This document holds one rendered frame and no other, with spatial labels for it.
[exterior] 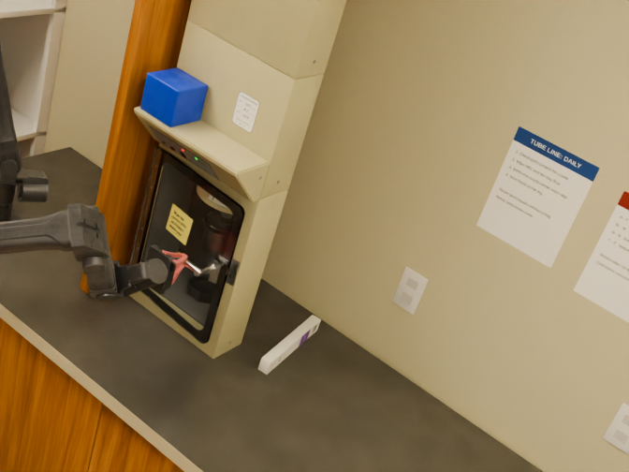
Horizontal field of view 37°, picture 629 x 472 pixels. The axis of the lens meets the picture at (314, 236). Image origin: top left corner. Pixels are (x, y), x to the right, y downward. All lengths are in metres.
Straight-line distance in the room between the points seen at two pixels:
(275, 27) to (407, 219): 0.68
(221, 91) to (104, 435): 0.87
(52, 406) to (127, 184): 0.59
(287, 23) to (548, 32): 0.59
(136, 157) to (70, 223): 0.76
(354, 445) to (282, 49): 0.94
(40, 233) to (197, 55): 0.72
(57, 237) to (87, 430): 0.87
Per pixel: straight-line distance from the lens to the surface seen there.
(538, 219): 2.27
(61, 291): 2.50
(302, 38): 1.98
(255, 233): 2.19
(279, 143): 2.08
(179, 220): 2.29
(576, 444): 2.45
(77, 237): 1.61
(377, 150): 2.44
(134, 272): 2.05
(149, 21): 2.18
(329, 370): 2.48
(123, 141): 2.29
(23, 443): 2.64
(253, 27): 2.06
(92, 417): 2.36
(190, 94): 2.12
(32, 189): 2.23
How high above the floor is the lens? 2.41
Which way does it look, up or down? 29 degrees down
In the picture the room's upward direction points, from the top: 18 degrees clockwise
